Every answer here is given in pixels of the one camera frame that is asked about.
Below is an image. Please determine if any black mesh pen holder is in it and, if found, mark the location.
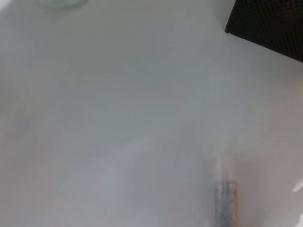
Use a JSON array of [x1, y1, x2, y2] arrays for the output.
[[224, 0, 303, 63]]

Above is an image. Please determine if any silver glitter pen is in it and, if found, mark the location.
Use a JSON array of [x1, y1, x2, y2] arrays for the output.
[[214, 181, 238, 227]]

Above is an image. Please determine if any clear water bottle green label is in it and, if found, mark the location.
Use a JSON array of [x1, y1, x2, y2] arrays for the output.
[[37, 0, 89, 9]]

